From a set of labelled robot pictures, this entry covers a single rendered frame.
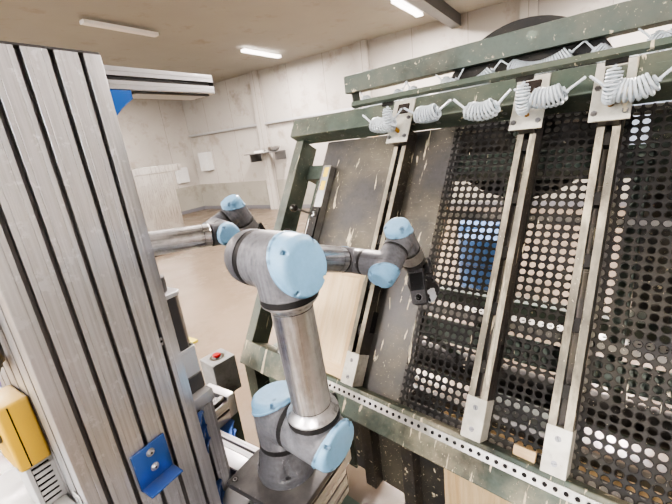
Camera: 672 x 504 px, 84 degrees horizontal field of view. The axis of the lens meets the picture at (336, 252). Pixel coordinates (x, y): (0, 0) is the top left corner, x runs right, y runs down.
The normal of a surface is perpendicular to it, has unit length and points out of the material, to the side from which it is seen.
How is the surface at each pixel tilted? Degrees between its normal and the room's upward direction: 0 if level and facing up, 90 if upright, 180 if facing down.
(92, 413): 90
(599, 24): 90
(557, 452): 60
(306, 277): 83
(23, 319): 90
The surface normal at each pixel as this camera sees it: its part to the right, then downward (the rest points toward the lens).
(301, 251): 0.75, -0.02
